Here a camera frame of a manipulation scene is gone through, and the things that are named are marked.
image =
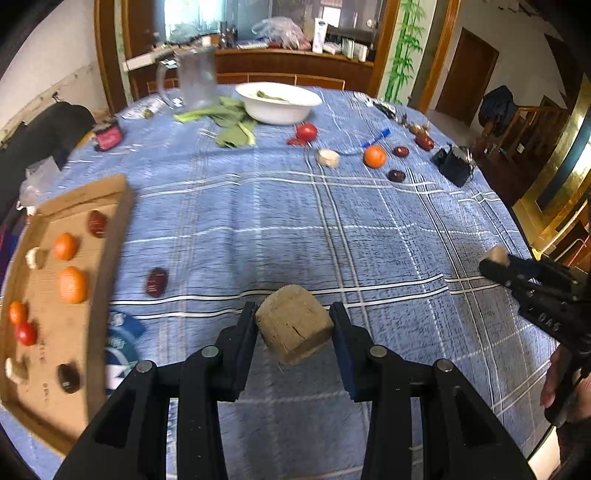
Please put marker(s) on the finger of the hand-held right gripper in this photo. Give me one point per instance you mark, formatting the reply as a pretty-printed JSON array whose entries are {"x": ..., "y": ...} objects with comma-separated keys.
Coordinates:
[{"x": 498, "y": 273}]

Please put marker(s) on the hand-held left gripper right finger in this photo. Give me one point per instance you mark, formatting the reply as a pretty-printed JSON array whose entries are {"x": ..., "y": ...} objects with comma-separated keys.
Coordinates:
[{"x": 344, "y": 360}]

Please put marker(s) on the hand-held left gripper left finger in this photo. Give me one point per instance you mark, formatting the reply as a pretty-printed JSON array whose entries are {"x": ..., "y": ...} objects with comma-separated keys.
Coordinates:
[{"x": 247, "y": 355}]

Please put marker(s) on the large sugar cane piece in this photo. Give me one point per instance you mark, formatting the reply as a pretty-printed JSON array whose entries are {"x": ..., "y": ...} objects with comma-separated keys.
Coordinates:
[{"x": 293, "y": 325}]

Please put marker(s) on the large red date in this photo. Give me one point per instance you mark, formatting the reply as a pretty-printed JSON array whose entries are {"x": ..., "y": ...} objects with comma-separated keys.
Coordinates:
[{"x": 157, "y": 281}]

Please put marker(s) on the dark red date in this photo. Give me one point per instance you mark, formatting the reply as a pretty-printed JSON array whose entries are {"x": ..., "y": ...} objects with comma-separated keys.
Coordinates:
[
  {"x": 396, "y": 175},
  {"x": 68, "y": 377}
]

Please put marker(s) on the large orange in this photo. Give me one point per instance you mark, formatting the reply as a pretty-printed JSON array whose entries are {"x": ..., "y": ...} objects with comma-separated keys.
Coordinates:
[{"x": 73, "y": 285}]

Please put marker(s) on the small red date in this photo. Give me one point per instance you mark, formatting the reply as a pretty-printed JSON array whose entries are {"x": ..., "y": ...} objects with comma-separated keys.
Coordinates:
[{"x": 97, "y": 223}]

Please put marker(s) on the cardboard box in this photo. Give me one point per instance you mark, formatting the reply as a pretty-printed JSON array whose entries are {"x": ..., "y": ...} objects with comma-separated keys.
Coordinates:
[{"x": 51, "y": 286}]

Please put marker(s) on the red tomato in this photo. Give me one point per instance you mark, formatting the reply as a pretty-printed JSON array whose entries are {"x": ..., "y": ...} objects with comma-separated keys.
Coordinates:
[
  {"x": 306, "y": 132},
  {"x": 25, "y": 333}
]

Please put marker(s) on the small sugar cane piece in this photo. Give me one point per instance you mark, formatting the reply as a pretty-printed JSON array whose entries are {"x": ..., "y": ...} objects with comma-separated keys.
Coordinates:
[
  {"x": 328, "y": 158},
  {"x": 36, "y": 257}
]

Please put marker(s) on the small orange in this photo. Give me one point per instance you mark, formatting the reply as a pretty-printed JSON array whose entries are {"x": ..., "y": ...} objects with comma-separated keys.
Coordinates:
[{"x": 17, "y": 312}]

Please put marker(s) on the person's right forearm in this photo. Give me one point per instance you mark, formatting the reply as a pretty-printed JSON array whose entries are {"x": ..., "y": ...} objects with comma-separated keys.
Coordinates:
[{"x": 575, "y": 438}]

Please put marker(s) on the person's right hand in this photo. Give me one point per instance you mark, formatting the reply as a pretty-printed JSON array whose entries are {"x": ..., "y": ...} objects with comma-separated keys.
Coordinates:
[{"x": 551, "y": 383}]

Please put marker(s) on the black pouch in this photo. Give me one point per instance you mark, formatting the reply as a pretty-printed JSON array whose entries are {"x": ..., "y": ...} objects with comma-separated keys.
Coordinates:
[{"x": 456, "y": 167}]

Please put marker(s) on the golden metal pillar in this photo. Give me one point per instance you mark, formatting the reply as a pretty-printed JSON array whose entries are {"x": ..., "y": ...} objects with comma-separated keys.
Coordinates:
[{"x": 563, "y": 161}]

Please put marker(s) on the small black case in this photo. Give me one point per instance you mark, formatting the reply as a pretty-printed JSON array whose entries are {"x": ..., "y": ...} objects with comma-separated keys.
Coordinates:
[{"x": 438, "y": 157}]

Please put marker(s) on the blue plaid tablecloth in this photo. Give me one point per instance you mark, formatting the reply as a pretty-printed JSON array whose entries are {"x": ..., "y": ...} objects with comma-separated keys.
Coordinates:
[{"x": 323, "y": 230}]

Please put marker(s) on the wooden stair railing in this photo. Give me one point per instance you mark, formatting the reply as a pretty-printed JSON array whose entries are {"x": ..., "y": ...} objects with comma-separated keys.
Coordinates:
[{"x": 526, "y": 134}]

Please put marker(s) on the dark jacket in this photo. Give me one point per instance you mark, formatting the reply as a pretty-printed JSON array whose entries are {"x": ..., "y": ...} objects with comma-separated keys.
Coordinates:
[{"x": 496, "y": 110}]

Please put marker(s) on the blue pen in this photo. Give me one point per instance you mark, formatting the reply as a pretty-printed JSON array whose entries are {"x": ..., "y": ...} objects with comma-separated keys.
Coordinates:
[{"x": 378, "y": 137}]

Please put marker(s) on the black car key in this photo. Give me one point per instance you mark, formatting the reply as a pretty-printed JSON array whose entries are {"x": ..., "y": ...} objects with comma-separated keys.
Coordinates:
[{"x": 385, "y": 107}]

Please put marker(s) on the brown wooden door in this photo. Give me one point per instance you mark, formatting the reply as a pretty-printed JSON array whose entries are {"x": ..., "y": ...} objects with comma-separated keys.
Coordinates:
[{"x": 466, "y": 74}]

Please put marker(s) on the green leafy vegetable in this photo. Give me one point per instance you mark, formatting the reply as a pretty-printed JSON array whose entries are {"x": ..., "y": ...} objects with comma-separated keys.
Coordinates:
[{"x": 231, "y": 127}]

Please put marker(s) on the white bowl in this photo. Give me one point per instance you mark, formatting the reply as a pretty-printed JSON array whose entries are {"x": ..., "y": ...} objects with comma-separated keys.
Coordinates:
[{"x": 278, "y": 110}]

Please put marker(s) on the red snack packet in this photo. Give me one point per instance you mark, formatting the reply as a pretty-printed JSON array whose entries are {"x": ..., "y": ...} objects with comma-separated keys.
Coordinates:
[{"x": 107, "y": 137}]

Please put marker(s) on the green vegetable scraps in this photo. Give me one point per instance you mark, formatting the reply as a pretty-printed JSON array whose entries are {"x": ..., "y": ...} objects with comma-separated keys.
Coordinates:
[{"x": 272, "y": 96}]

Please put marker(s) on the crumpled clear plastic bag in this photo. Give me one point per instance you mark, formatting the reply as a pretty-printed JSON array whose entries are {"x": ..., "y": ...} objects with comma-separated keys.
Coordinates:
[{"x": 39, "y": 179}]

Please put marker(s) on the clear plastic pitcher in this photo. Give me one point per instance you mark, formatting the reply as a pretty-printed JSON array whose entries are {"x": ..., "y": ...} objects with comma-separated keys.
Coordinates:
[{"x": 196, "y": 76}]

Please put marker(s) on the wooden cabinet counter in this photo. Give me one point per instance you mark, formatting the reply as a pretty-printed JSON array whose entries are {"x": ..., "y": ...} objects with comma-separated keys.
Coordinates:
[{"x": 277, "y": 67}]

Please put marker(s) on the tall white carton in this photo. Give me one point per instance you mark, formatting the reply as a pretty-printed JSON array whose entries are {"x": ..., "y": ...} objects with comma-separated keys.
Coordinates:
[{"x": 319, "y": 34}]

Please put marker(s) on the white flat box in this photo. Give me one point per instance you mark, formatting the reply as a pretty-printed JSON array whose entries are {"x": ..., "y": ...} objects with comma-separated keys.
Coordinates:
[{"x": 143, "y": 60}]

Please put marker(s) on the clear plastic bag with food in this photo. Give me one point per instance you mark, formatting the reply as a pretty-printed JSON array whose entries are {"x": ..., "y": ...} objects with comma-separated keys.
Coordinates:
[{"x": 284, "y": 32}]

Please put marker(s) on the green bamboo wall sticker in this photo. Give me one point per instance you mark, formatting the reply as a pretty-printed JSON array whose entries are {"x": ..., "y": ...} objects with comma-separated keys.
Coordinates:
[{"x": 401, "y": 50}]

